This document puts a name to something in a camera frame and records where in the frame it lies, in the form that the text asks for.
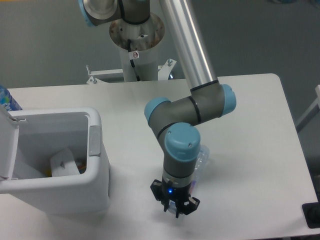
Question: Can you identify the white metal frame bracket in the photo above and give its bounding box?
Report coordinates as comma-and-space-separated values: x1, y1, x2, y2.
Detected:
86, 58, 177, 84

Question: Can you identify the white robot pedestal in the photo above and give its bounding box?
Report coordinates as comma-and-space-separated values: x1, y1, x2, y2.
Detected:
109, 13, 165, 82

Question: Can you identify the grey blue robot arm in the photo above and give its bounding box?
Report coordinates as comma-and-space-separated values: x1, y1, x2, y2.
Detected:
78, 0, 237, 217

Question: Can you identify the blue labelled bottle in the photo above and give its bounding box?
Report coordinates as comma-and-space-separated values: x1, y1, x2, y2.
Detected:
0, 85, 22, 112

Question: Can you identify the white plastic trash can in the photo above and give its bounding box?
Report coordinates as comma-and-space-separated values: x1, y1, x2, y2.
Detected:
0, 107, 110, 214

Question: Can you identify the white frame at right edge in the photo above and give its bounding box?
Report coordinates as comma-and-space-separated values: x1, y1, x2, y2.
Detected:
295, 85, 320, 133

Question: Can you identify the clear plastic water bottle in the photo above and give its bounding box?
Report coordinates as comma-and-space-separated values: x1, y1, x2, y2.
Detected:
167, 144, 211, 215

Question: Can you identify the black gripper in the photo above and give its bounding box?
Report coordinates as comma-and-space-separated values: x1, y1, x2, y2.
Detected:
150, 177, 201, 219

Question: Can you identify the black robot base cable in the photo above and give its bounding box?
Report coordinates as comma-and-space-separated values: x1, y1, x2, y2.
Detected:
126, 38, 141, 82

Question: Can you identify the black clamp at table edge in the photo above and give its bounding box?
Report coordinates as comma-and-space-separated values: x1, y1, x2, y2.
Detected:
302, 202, 320, 229

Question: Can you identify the white plastic wrapper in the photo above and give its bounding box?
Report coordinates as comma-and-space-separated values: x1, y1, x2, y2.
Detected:
50, 148, 80, 177

